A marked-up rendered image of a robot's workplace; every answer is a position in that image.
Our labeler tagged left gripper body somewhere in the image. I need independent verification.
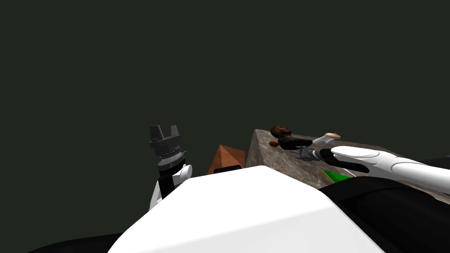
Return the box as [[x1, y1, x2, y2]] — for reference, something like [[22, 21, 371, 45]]
[[149, 134, 183, 157]]

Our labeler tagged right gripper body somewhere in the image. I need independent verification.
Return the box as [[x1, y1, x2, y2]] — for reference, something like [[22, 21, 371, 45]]
[[299, 146, 316, 162]]

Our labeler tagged black rounded object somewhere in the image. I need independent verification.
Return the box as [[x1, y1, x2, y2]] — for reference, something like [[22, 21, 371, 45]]
[[277, 137, 313, 152]]

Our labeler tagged white and pink mug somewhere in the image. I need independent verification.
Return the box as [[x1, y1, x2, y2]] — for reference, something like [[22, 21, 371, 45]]
[[312, 132, 341, 147]]

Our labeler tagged grey-brown stone table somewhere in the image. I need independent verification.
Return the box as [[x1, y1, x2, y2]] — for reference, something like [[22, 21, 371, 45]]
[[244, 128, 450, 205]]

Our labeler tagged dark brown lumpy bread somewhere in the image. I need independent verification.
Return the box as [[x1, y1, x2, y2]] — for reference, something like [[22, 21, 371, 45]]
[[270, 125, 293, 140]]

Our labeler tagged green book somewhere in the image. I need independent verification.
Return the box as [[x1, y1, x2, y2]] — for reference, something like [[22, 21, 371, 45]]
[[322, 170, 353, 184]]

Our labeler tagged orange-brown wooden furniture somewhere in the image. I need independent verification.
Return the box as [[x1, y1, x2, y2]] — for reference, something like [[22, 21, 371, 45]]
[[207, 144, 247, 176]]

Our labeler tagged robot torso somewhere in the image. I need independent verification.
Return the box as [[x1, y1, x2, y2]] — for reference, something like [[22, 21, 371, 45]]
[[107, 165, 386, 253]]

